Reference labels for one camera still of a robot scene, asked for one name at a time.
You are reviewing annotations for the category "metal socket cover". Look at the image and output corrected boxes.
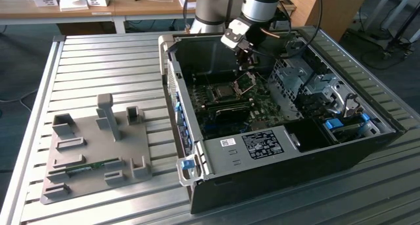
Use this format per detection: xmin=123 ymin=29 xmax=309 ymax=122
xmin=231 ymin=71 xmax=259 ymax=96

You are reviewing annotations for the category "silver CPU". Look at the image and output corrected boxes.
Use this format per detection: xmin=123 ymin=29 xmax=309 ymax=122
xmin=214 ymin=85 xmax=238 ymax=98

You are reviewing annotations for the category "CPU socket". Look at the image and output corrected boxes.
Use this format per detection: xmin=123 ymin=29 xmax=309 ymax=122
xmin=210 ymin=83 xmax=243 ymax=102

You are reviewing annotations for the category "silver drive cage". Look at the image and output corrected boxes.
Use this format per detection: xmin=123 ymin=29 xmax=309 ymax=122
xmin=267 ymin=33 xmax=341 ymax=121

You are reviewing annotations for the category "wooden cabinet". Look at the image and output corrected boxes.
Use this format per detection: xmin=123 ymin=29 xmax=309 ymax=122
xmin=297 ymin=0 xmax=372 ymax=42

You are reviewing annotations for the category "green motherboard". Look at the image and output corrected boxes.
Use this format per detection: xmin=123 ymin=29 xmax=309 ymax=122
xmin=186 ymin=71 xmax=286 ymax=140

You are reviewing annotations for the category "black graphics card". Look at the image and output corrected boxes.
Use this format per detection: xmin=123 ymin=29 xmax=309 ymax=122
xmin=208 ymin=104 xmax=254 ymax=128

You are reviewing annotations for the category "wooden desk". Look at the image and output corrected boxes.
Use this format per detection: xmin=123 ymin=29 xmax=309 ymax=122
xmin=0 ymin=0 xmax=116 ymax=34
xmin=112 ymin=0 xmax=298 ymax=34

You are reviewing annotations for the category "chipset heatsink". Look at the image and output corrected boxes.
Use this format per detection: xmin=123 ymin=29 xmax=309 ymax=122
xmin=251 ymin=121 xmax=270 ymax=133

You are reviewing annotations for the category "blue disk carrier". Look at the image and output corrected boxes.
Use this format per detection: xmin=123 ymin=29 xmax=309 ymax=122
xmin=322 ymin=113 xmax=384 ymax=143

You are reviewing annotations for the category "grey power supply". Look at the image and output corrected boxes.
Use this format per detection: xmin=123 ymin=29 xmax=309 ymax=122
xmin=195 ymin=125 xmax=298 ymax=181

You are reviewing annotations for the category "blue case latch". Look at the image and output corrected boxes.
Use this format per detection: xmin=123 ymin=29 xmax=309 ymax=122
xmin=179 ymin=159 xmax=195 ymax=172

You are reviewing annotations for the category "black PC case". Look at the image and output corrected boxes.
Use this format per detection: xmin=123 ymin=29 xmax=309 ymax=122
xmin=158 ymin=25 xmax=414 ymax=215

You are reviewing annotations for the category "white round-hole block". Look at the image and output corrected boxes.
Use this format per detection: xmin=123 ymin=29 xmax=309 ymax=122
xmin=59 ymin=0 xmax=89 ymax=12

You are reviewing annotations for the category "grey parts rack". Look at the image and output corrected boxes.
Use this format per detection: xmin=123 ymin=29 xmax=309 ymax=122
xmin=39 ymin=93 xmax=154 ymax=205

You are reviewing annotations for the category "green RAM stick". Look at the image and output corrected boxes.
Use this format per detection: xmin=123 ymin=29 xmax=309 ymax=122
xmin=64 ymin=161 xmax=107 ymax=173

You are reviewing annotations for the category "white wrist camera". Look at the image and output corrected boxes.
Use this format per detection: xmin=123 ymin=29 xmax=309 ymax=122
xmin=219 ymin=20 xmax=251 ymax=49

